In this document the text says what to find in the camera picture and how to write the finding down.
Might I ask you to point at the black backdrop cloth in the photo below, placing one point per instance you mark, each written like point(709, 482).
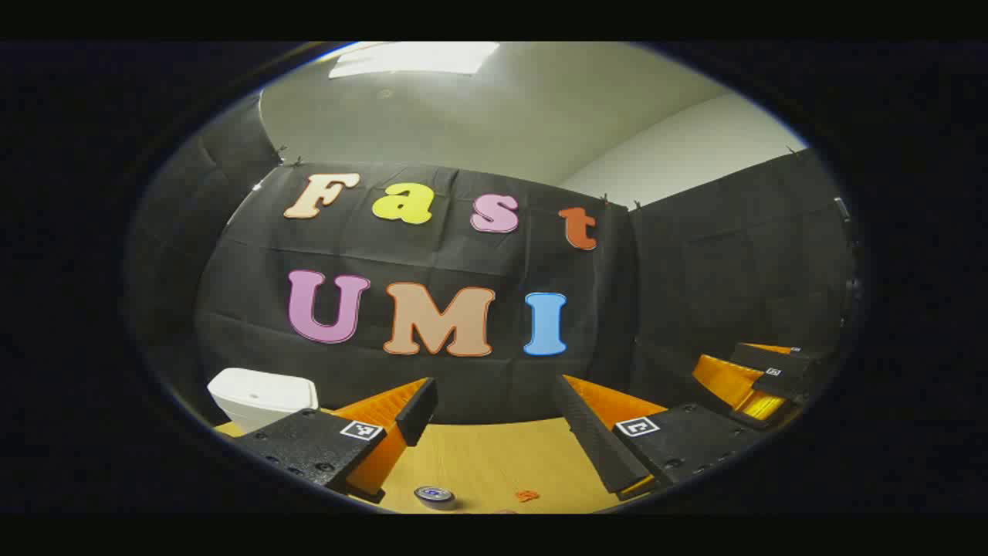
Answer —
point(463, 255)

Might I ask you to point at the orange paper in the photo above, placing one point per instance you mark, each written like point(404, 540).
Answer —
point(528, 496)

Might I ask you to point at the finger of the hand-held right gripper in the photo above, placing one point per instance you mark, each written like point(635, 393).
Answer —
point(779, 361)
point(776, 386)

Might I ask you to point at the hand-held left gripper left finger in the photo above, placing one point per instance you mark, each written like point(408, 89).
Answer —
point(417, 409)

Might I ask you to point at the ceiling light panel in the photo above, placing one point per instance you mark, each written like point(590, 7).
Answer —
point(417, 58)

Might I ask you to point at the white desktop garbage bin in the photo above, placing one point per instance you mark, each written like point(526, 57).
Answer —
point(262, 394)

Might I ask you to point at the blue pop can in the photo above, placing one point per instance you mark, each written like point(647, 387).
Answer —
point(434, 496)

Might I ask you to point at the wooden desktop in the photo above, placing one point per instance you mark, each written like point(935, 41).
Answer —
point(494, 463)

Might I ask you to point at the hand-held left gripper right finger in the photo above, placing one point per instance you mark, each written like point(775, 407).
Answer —
point(594, 440)

